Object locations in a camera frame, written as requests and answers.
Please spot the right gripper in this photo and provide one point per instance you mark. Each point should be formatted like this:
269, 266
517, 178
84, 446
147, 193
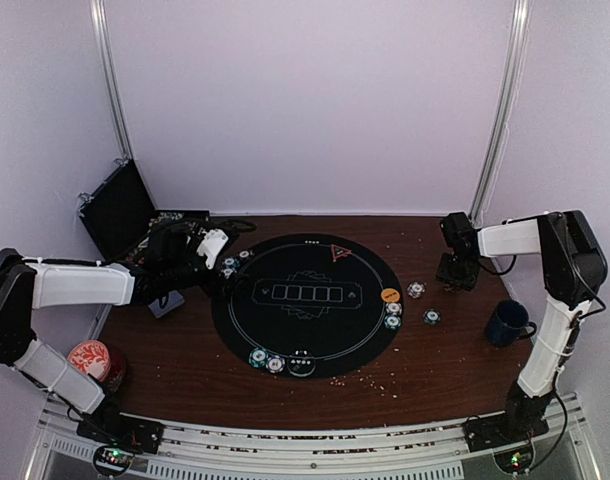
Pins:
443, 273

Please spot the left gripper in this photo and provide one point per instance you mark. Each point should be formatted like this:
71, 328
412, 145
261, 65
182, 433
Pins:
213, 275

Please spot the grey card deck box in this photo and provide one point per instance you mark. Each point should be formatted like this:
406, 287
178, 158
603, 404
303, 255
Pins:
166, 304

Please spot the orange big blind button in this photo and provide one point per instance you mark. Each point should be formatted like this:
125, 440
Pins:
390, 295

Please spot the red triangle marker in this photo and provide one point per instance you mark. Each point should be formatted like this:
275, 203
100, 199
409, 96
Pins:
339, 252

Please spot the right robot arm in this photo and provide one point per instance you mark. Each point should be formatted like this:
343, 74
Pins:
574, 268

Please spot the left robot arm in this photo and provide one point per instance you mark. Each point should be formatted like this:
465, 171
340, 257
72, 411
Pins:
29, 284

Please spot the green chip stack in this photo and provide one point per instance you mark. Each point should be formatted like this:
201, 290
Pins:
431, 317

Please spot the dark blue mug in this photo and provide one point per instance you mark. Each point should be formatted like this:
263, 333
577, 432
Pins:
509, 322

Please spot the black poker set case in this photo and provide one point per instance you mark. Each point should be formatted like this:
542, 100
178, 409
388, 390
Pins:
120, 211

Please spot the red patterned tin can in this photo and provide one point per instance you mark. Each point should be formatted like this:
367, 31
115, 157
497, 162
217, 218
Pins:
106, 363

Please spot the round black poker mat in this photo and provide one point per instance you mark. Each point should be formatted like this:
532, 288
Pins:
291, 296

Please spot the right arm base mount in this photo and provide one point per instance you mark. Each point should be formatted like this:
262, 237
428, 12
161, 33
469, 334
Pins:
505, 435

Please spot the aluminium front rail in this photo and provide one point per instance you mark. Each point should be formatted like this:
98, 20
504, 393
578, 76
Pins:
437, 450

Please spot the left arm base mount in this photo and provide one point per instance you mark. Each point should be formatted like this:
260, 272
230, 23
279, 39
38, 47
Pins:
118, 450

